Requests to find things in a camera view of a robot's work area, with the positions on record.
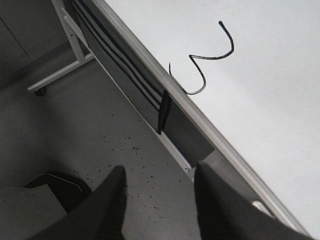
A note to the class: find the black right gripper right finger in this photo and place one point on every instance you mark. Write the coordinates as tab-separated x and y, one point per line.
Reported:
223	214

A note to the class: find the white whiteboard with aluminium frame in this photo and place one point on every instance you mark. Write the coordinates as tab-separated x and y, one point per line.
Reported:
253	68

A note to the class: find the white metal stand frame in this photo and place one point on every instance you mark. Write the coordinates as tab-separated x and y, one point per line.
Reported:
76	43

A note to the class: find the dark grey panel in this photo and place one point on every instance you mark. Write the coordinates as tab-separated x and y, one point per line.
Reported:
186	136

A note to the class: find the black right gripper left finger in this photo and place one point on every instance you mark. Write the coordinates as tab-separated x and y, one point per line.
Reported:
90	214

